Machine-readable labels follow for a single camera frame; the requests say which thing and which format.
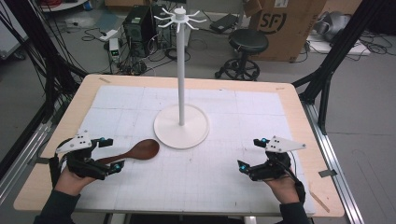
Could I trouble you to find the white grid mat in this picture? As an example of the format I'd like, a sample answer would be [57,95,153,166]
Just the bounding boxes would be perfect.
[73,84,316,216]

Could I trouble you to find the person's right hand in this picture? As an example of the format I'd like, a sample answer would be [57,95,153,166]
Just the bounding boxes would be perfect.
[264,173,302,205]

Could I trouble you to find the aluminium rail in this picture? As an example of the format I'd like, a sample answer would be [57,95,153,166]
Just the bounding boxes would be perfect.
[300,101,366,224]
[0,102,64,204]

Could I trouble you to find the thin wooden stick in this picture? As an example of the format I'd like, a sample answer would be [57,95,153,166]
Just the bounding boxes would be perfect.
[308,189,332,214]

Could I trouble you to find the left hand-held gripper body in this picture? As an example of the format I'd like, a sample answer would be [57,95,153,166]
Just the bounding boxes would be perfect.
[55,130,110,181]

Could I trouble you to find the black computer tower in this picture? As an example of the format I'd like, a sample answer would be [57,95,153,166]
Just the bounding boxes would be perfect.
[122,5,157,59]
[152,4,176,50]

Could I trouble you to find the white flat board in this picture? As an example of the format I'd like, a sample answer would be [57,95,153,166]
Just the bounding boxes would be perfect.
[306,33,372,57]

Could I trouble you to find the white power strip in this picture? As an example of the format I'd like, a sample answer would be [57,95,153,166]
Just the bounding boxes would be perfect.
[98,28,120,42]

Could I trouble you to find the person's left hand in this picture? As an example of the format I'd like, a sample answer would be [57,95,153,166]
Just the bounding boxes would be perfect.
[54,161,96,197]

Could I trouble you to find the white hook stand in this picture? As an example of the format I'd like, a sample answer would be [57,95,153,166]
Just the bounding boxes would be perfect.
[153,7,210,150]

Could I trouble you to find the tangle of black floor cables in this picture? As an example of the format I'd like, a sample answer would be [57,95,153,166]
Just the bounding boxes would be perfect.
[81,27,191,77]

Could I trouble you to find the black metal frame post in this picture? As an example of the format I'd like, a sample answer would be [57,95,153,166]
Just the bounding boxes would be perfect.
[0,0,89,124]
[291,0,388,135]

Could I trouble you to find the black flat case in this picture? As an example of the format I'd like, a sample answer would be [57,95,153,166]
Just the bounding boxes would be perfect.
[209,12,239,34]

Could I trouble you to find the grey bag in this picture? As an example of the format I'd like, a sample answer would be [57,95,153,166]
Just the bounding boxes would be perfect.
[314,10,352,43]

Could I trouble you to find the large cardboard box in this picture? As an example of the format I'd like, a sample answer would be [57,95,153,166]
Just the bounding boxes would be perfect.
[243,0,328,63]

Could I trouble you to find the black round stool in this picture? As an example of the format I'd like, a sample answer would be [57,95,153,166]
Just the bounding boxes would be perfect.
[214,28,270,82]

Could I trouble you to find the brown wooden spoon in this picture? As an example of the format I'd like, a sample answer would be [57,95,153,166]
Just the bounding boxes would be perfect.
[94,138,161,166]

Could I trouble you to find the white device with green display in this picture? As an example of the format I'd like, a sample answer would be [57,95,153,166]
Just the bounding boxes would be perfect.
[108,37,121,63]

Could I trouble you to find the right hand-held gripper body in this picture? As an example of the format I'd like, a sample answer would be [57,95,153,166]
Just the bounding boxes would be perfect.
[247,135,307,182]

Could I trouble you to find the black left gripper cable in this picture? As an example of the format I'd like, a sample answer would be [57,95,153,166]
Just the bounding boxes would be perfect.
[49,138,74,188]

